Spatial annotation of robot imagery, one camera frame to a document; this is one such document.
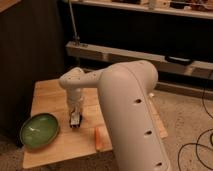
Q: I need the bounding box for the white shelf ledge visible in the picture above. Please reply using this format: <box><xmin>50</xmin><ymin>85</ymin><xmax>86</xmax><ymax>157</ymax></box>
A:
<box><xmin>66</xmin><ymin>41</ymin><xmax>213</xmax><ymax>78</ymax></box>

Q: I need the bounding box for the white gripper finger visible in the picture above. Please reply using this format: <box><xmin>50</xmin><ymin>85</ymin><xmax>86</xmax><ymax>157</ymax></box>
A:
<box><xmin>78</xmin><ymin>108</ymin><xmax>83</xmax><ymax>116</ymax></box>
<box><xmin>69</xmin><ymin>107</ymin><xmax>74</xmax><ymax>116</ymax></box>

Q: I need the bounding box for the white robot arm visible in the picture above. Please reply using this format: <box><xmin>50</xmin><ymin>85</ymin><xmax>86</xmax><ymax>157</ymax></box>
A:
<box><xmin>59</xmin><ymin>60</ymin><xmax>172</xmax><ymax>171</ymax></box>

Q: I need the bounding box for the orange carrot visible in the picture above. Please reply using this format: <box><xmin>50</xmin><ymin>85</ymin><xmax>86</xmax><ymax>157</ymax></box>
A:
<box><xmin>94</xmin><ymin>127</ymin><xmax>104</xmax><ymax>152</ymax></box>

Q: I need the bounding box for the metal pole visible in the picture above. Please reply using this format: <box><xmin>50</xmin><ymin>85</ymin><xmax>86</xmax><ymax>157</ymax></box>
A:
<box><xmin>68</xmin><ymin>0</ymin><xmax>80</xmax><ymax>46</ymax></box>

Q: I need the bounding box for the wooden table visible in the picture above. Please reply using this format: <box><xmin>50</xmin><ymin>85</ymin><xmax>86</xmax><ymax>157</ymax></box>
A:
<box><xmin>22</xmin><ymin>78</ymin><xmax>169</xmax><ymax>170</ymax></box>

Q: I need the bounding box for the green bowl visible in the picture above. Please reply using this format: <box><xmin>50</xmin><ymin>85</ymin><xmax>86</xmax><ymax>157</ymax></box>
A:
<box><xmin>19</xmin><ymin>113</ymin><xmax>59</xmax><ymax>149</ymax></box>

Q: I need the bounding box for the black cable on floor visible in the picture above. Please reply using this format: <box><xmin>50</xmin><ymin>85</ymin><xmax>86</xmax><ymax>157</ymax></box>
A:
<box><xmin>177</xmin><ymin>71</ymin><xmax>213</xmax><ymax>171</ymax></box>

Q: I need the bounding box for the black and white eraser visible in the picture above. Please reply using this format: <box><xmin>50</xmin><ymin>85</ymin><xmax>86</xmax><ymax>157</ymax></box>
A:
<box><xmin>70</xmin><ymin>114</ymin><xmax>82</xmax><ymax>128</ymax></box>

